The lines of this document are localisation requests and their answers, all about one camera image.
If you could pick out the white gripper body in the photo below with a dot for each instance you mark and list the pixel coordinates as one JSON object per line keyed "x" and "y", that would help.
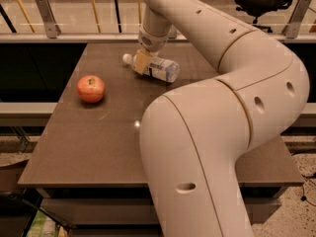
{"x": 152, "y": 42}

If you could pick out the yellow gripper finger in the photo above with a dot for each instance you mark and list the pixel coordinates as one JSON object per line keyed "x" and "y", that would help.
{"x": 142, "y": 59}

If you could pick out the clear plastic water bottle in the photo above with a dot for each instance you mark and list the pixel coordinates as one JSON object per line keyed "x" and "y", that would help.
{"x": 162, "y": 69}

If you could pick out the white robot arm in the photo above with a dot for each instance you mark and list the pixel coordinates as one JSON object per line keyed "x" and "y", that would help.
{"x": 192, "y": 136}

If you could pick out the red apple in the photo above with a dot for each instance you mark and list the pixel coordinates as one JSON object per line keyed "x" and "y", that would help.
{"x": 91, "y": 89}

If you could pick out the grey table drawer base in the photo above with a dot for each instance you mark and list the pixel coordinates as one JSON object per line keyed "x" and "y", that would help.
{"x": 132, "y": 207}

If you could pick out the green white bag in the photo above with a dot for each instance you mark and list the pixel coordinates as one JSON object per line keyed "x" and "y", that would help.
{"x": 42, "y": 226}

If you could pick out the left metal railing bracket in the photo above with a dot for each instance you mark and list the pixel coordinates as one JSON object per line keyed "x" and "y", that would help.
{"x": 52, "y": 29}

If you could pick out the metal railing bracket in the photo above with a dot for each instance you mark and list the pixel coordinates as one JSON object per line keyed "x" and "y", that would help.
{"x": 52, "y": 29}
{"x": 292, "y": 27}

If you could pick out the right metal railing bracket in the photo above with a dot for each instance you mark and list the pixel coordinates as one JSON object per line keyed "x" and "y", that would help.
{"x": 292, "y": 27}

